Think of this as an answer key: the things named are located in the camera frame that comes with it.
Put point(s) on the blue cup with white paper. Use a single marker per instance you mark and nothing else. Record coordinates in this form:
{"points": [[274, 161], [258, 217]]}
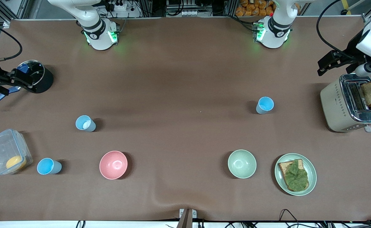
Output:
{"points": [[90, 126]]}

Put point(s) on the pale green bowl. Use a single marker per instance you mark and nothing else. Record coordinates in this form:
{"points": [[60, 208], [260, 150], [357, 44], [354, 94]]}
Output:
{"points": [[242, 163]]}

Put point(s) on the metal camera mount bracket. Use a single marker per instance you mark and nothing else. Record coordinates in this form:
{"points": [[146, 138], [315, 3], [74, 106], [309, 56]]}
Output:
{"points": [[185, 218]]}

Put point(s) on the white power strip with plugs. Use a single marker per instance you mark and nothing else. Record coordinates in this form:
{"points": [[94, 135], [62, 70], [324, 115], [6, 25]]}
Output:
{"points": [[120, 5]]}

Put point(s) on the glass pot lid blue knob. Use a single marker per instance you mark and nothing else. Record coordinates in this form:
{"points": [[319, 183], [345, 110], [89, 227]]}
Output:
{"points": [[36, 68]]}

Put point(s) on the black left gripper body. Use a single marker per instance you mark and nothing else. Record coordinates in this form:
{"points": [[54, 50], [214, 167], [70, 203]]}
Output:
{"points": [[352, 48]]}

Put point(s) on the pink bowl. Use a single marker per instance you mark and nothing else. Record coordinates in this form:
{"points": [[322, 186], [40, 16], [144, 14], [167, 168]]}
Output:
{"points": [[113, 164]]}

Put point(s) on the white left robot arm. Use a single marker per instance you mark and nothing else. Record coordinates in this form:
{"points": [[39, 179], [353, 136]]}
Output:
{"points": [[274, 30]]}

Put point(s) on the green lettuce leaf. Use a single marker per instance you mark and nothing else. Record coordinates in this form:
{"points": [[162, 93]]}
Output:
{"points": [[296, 175]]}

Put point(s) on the beige chrome toaster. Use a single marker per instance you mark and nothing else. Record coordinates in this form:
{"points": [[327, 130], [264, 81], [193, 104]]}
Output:
{"points": [[336, 104]]}

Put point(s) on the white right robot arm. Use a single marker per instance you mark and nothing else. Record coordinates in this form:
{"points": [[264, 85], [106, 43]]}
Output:
{"points": [[98, 30]]}

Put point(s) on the plain blue cup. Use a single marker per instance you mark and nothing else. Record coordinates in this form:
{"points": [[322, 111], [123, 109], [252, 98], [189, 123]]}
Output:
{"points": [[47, 166], [264, 105]]}

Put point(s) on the bag of orange buns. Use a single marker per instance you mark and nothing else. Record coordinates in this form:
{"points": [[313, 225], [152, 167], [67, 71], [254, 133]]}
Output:
{"points": [[252, 9]]}

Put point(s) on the white crumpled paper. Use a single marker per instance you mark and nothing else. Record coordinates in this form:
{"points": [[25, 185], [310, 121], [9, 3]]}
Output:
{"points": [[86, 125]]}

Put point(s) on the small white power strip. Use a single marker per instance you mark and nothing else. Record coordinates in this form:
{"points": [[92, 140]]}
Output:
{"points": [[189, 13]]}

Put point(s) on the pale green plate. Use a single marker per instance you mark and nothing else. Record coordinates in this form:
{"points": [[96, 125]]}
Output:
{"points": [[312, 172]]}

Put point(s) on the toast slice under lettuce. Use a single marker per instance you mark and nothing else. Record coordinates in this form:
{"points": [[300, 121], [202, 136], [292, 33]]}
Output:
{"points": [[283, 166]]}

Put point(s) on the brown table cloth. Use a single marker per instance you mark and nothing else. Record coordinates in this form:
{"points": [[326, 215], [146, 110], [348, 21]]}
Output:
{"points": [[185, 69]]}

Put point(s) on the clear plastic food container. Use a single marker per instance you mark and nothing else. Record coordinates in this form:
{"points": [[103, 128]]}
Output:
{"points": [[2, 148]]}

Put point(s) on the orange round food piece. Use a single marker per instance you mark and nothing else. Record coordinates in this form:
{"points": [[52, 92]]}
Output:
{"points": [[15, 162]]}

